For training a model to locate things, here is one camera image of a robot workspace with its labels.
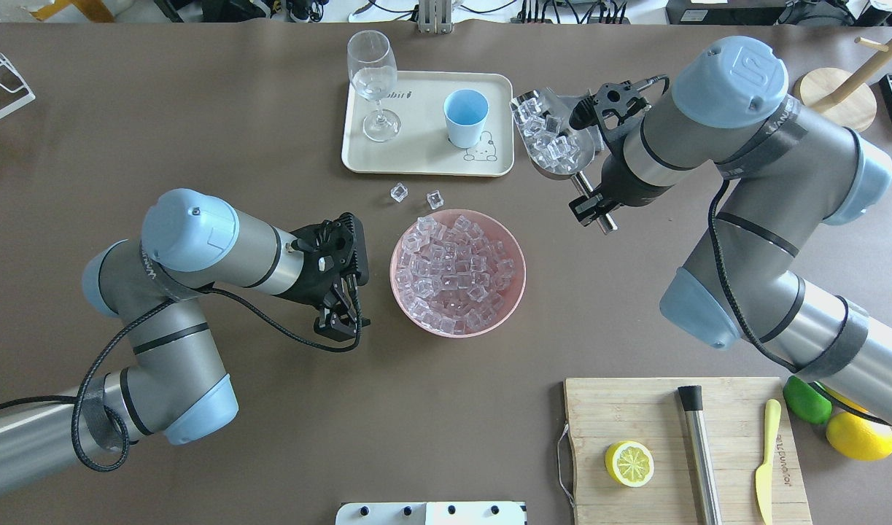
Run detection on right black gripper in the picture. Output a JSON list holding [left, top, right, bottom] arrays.
[[568, 74, 670, 227]]

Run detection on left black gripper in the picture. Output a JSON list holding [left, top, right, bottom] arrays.
[[289, 212, 371, 343]]

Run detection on steel ice scoop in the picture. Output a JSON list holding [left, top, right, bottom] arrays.
[[510, 87, 605, 199]]

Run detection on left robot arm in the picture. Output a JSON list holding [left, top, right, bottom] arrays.
[[0, 188, 369, 495]]

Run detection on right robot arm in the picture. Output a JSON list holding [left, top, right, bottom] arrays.
[[568, 36, 892, 425]]

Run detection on pile of clear ice cubes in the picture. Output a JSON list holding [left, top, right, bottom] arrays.
[[398, 213, 523, 335]]

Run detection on loose ice cube one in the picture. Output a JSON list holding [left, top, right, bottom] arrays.
[[389, 182, 409, 203]]

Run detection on loose ice cube two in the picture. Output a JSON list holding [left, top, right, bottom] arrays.
[[426, 190, 445, 211]]

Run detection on blue plastic cup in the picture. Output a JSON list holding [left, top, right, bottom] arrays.
[[443, 89, 490, 149]]

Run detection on cream serving tray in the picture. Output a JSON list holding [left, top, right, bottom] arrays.
[[340, 71, 516, 177]]

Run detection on bamboo cutting board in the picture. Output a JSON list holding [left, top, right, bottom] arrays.
[[563, 378, 783, 524]]

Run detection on steel muddler with black tip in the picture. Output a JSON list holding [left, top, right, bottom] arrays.
[[677, 385, 723, 524]]

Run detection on half lemon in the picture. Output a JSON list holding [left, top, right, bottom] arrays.
[[605, 440, 655, 488]]

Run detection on clear wine glass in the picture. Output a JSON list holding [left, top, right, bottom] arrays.
[[346, 30, 401, 142]]

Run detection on wooden glass holder stand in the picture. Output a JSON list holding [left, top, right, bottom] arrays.
[[793, 36, 892, 132]]

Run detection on green lime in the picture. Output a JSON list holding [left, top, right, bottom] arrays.
[[783, 376, 833, 425]]

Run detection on yellow plastic knife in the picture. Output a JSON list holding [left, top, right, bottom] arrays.
[[753, 399, 782, 524]]

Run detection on yellow lemon upper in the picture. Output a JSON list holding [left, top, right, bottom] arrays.
[[825, 412, 892, 462]]

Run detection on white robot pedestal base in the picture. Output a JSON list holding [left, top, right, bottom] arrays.
[[335, 499, 528, 524]]

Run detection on aluminium frame post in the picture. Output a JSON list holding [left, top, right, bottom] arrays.
[[416, 0, 453, 34]]

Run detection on white wire cup rack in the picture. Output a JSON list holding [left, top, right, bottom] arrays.
[[0, 40, 36, 132]]

